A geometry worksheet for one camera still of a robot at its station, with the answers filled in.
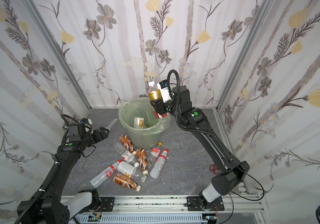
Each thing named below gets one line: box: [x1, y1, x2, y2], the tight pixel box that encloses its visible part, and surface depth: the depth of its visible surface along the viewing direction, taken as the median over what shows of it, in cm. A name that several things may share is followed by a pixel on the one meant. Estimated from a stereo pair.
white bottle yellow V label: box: [116, 161, 147, 183], surface depth 82 cm
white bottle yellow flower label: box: [133, 116, 145, 130], surface depth 95 cm
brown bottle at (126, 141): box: [119, 134, 134, 154], surface depth 95 cm
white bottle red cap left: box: [89, 159, 122, 189], surface depth 82 cm
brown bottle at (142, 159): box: [136, 148, 149, 175], surface depth 88 cm
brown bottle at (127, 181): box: [113, 172, 142, 192], surface depth 79 cm
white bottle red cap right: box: [149, 148, 169, 179], surface depth 85 cm
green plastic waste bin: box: [118, 97, 172, 151], surface depth 90 cm
